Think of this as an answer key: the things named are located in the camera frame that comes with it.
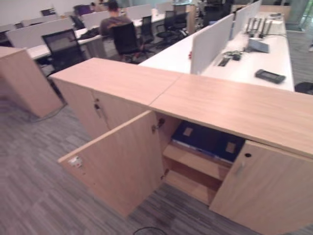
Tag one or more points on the dark blue folder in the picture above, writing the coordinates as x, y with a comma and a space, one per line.
228, 148
193, 137

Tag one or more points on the closed wooden office cabinet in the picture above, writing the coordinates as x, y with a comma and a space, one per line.
115, 80

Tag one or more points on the wooden cabinet shelf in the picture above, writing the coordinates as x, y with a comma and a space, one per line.
195, 160

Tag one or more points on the keys in cabinet lock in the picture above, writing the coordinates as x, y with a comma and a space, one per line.
97, 107

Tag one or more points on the open wooden cabinet door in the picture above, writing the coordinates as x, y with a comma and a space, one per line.
122, 166

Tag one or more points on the open wooden office cabinet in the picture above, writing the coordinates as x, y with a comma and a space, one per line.
227, 102

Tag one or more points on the black mesh office chair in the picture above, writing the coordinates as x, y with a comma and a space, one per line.
63, 50
126, 40

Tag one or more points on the long white office desk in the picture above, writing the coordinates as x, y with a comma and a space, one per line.
259, 58

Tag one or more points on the plain wooden side cabinet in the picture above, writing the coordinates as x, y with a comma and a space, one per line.
22, 78

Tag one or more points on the grey desk divider panel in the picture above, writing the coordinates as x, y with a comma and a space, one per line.
40, 31
211, 44
247, 14

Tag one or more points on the white sticker on door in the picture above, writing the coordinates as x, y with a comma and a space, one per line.
76, 162

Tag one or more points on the person seated at desk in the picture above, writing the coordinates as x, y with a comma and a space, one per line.
113, 22

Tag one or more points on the black handheld device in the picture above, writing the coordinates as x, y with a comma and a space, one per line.
270, 76

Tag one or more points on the grey laptop stand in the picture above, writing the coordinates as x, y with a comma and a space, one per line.
258, 45

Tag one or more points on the black round bin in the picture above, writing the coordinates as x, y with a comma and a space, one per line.
304, 87

